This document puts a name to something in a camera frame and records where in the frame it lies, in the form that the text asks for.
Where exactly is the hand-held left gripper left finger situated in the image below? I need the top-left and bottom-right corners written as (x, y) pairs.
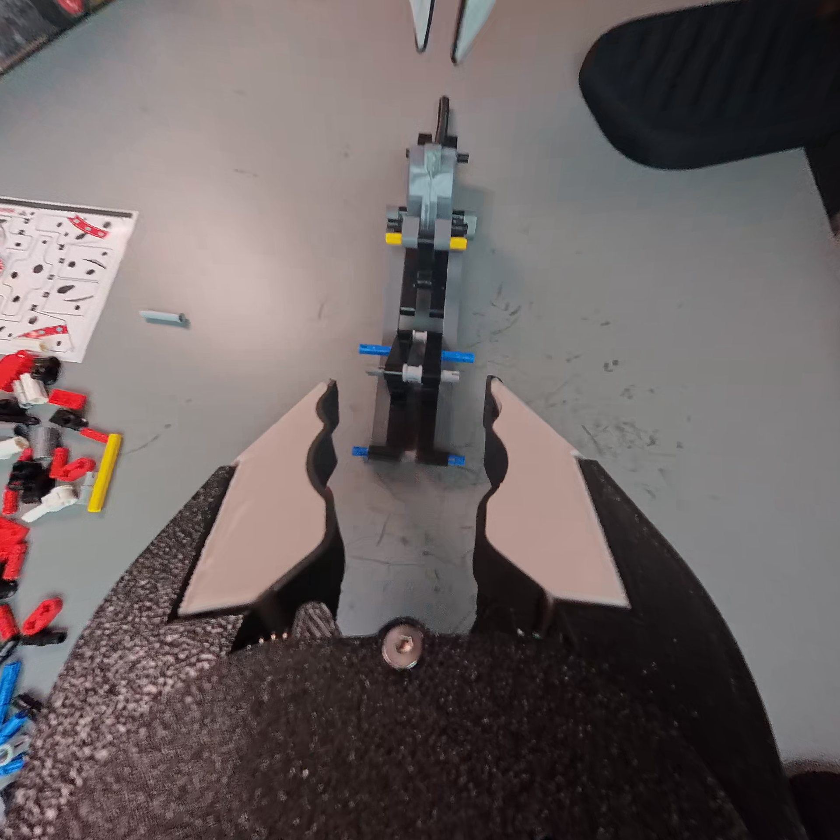
top-left (176, 378), bottom-right (346, 652)

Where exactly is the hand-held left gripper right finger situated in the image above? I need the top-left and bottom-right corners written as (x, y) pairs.
top-left (470, 375), bottom-right (632, 639)

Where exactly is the toy brick chassis model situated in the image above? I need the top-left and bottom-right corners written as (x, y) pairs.
top-left (352, 96), bottom-right (475, 468)

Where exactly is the grey desk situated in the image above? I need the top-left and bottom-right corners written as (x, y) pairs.
top-left (0, 0), bottom-right (840, 788)

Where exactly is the pile of mixed small bricks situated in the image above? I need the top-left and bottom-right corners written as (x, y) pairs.
top-left (0, 351), bottom-right (124, 647)

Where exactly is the white sticker sheet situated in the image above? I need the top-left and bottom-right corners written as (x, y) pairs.
top-left (0, 196), bottom-right (139, 364)

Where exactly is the toy truck set box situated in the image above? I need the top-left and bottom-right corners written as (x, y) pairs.
top-left (0, 0), bottom-right (116, 73)

